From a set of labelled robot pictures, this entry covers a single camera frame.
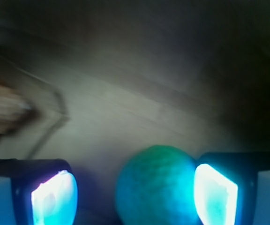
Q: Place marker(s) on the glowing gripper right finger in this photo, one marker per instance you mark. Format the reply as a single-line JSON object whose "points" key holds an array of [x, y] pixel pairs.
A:
{"points": [[233, 188]]}

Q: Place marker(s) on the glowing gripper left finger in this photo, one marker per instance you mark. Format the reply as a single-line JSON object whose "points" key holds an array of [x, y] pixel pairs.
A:
{"points": [[37, 192]]}

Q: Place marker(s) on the green dimpled ball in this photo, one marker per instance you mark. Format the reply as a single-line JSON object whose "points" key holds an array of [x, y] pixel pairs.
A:
{"points": [[155, 187]]}

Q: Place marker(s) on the orange conch seashell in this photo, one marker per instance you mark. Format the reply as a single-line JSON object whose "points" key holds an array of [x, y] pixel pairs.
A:
{"points": [[15, 109]]}

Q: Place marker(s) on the brown paper bag tray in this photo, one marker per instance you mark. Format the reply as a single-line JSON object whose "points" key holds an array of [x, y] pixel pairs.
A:
{"points": [[193, 74]]}

